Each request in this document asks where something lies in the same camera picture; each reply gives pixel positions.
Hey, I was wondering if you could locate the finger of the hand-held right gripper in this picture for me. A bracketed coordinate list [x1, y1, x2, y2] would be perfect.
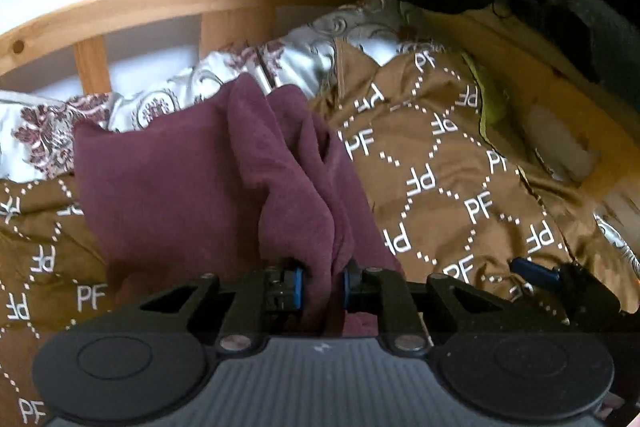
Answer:
[510, 257, 622, 329]

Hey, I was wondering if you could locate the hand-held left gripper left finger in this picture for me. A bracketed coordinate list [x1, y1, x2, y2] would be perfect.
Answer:
[135, 263, 307, 354]

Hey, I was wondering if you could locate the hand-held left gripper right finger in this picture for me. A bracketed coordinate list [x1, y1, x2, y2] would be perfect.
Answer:
[341, 259, 506, 354]

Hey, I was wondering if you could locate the maroon small garment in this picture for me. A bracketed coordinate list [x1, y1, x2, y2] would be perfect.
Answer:
[72, 73, 406, 340]

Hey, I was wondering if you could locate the brown patterned blanket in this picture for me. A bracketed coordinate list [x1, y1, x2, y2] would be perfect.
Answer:
[0, 14, 640, 427]

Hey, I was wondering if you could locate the yellow-green cloth strip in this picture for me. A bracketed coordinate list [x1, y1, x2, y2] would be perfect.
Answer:
[460, 51, 507, 142]

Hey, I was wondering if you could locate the white floral bedsheet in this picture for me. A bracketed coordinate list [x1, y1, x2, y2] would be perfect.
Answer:
[0, 0, 640, 280]

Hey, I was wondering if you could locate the wooden bed frame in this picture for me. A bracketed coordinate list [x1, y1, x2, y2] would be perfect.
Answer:
[0, 0, 371, 95]

